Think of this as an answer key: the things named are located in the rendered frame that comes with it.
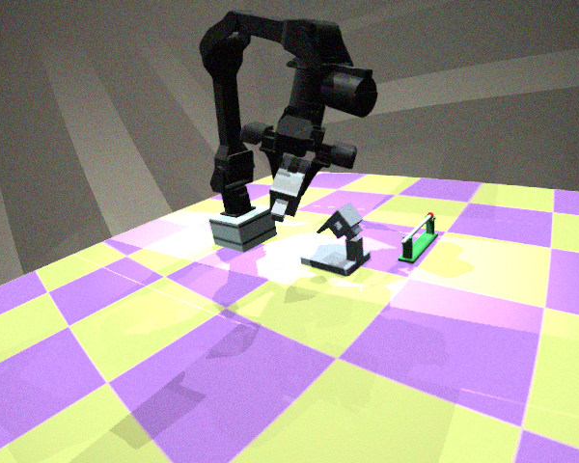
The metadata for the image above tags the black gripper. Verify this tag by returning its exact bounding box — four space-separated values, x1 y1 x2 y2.
239 97 358 196

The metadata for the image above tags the grey pin with red cap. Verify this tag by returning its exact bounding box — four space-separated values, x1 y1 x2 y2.
401 212 434 244

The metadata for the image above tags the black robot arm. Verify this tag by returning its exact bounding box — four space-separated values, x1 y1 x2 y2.
199 10 378 218

